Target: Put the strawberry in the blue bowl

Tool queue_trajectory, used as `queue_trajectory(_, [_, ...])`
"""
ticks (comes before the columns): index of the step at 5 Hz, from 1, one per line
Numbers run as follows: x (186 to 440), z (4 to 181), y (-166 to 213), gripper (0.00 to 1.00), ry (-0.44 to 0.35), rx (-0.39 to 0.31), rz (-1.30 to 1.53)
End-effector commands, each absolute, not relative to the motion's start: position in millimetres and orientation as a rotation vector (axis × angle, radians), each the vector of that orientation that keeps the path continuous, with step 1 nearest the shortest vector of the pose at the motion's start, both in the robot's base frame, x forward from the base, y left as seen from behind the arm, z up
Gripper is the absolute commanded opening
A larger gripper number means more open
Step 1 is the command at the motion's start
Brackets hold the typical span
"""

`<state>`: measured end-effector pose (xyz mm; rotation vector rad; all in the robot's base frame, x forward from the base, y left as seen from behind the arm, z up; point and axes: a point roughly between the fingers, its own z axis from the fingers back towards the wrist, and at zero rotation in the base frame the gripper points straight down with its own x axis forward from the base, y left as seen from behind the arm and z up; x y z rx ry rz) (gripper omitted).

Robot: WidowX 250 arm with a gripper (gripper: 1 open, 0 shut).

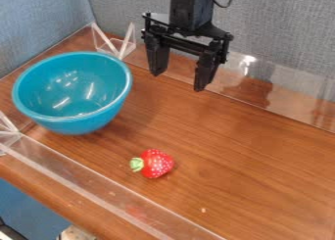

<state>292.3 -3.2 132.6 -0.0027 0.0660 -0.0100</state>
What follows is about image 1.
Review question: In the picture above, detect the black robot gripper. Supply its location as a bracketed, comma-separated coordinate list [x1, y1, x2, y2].
[143, 0, 234, 91]

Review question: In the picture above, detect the red toy strawberry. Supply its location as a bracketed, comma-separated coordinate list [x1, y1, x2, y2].
[130, 149, 174, 178]

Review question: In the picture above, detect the blue bowl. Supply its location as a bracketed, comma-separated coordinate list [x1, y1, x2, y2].
[13, 51, 133, 135]

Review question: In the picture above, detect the clear acrylic back barrier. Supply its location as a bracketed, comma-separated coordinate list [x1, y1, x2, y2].
[90, 23, 335, 133]

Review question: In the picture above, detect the clear acrylic barrier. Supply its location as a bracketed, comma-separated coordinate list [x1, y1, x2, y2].
[0, 112, 228, 240]
[90, 23, 335, 133]

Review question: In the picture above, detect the clear acrylic front barrier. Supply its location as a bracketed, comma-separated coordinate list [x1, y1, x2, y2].
[0, 112, 228, 240]

